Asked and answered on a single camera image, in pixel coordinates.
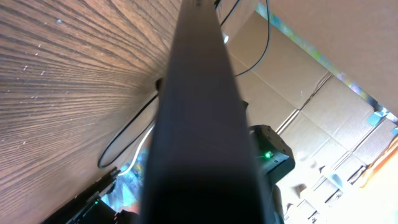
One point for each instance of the blue screen smartphone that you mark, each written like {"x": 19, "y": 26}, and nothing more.
{"x": 201, "y": 165}

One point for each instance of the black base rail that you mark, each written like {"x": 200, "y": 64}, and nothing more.
{"x": 88, "y": 207}

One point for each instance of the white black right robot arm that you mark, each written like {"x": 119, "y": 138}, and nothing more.
{"x": 268, "y": 160}

